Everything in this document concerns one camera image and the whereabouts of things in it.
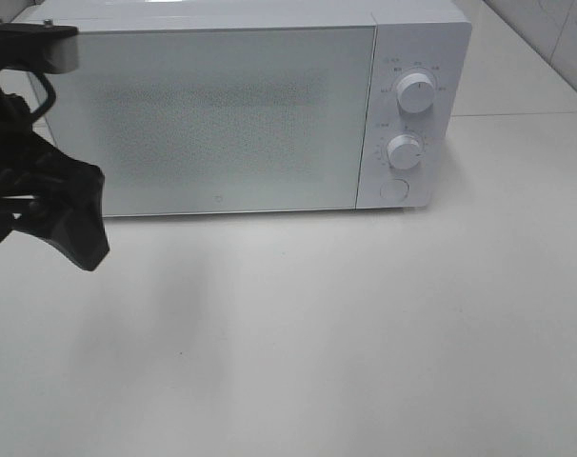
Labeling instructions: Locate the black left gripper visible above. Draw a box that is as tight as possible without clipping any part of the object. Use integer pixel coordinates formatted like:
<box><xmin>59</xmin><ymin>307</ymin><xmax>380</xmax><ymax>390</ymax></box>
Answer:
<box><xmin>0</xmin><ymin>67</ymin><xmax>109</xmax><ymax>271</ymax></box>

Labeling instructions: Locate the white microwave door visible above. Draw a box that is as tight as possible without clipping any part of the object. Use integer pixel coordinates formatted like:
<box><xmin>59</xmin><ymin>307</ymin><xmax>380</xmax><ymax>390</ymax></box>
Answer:
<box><xmin>46</xmin><ymin>27</ymin><xmax>374</xmax><ymax>216</ymax></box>

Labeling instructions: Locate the round white door button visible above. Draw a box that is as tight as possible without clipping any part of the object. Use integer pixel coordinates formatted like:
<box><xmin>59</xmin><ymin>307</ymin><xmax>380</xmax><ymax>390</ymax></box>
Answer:
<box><xmin>380</xmin><ymin>178</ymin><xmax>409</xmax><ymax>204</ymax></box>

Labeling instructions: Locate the white microwave oven body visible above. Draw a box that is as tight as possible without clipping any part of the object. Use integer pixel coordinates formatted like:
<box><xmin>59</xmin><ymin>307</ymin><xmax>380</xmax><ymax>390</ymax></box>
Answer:
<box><xmin>18</xmin><ymin>1</ymin><xmax>471</xmax><ymax>209</ymax></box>

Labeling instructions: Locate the lower white timer knob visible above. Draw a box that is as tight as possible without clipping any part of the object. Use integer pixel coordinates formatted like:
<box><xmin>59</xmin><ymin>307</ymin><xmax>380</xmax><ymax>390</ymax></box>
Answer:
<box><xmin>387</xmin><ymin>134</ymin><xmax>424</xmax><ymax>170</ymax></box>

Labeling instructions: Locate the upper white power knob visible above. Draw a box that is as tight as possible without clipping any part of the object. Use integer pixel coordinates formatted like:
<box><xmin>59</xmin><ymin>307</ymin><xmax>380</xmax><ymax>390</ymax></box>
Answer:
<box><xmin>396</xmin><ymin>70</ymin><xmax>436</xmax><ymax>114</ymax></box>

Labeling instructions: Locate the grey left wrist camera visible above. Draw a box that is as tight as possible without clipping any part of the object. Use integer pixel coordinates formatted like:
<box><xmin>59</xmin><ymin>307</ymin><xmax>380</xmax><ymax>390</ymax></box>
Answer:
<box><xmin>42</xmin><ymin>36</ymin><xmax>79</xmax><ymax>74</ymax></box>

